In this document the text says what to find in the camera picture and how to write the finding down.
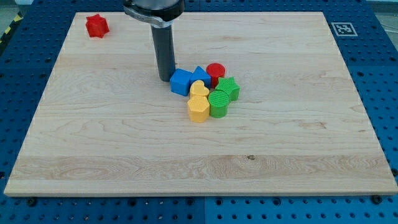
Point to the red cylinder block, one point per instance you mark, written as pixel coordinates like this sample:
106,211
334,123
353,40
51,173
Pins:
215,71

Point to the yellow heart block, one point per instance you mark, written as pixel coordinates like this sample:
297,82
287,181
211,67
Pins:
198,88

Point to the yellow hexagon block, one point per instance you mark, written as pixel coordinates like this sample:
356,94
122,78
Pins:
198,109

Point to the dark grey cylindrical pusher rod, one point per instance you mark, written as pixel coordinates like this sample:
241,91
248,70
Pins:
164,51

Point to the blue cube block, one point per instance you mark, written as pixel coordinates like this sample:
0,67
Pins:
180,82

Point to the wooden board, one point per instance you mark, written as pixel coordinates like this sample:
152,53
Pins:
107,126

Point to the red star block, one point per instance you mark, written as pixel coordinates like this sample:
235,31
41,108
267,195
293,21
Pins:
96,26

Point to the blue triangle block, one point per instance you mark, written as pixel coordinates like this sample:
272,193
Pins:
200,74

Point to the green cylinder block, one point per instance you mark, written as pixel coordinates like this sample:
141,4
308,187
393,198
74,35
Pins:
219,102

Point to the white fiducial marker tag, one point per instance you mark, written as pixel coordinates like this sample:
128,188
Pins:
344,29

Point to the green star block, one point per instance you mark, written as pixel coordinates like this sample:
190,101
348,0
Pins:
229,86

